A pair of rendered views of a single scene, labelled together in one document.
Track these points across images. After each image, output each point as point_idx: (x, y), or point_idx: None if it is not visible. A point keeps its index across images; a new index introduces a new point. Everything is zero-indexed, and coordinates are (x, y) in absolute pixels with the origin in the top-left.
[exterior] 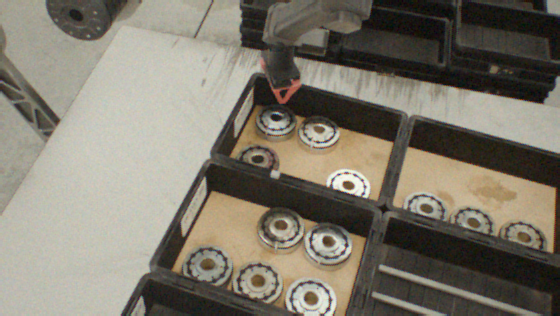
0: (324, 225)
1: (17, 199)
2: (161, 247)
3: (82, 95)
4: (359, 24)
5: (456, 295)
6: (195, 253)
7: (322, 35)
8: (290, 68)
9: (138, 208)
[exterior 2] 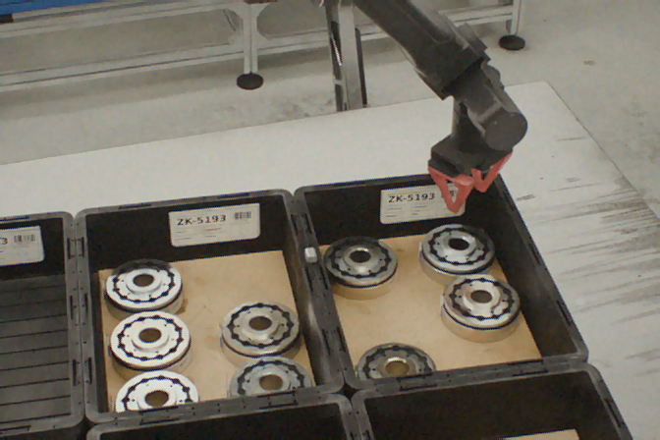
0: (298, 369)
1: (178, 142)
2: (114, 208)
3: (382, 110)
4: None
5: None
6: (155, 265)
7: (490, 105)
8: (470, 153)
9: None
